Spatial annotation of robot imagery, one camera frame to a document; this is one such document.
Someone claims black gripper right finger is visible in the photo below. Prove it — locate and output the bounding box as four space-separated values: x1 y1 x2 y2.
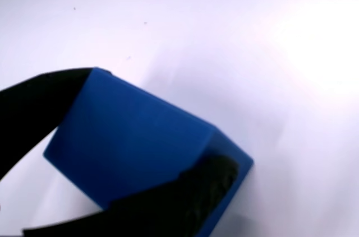
22 155 240 237

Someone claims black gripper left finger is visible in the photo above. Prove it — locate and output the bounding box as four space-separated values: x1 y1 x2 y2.
0 67 112 182

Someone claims blue rectangular block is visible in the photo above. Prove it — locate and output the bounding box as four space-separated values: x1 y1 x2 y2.
42 66 255 237

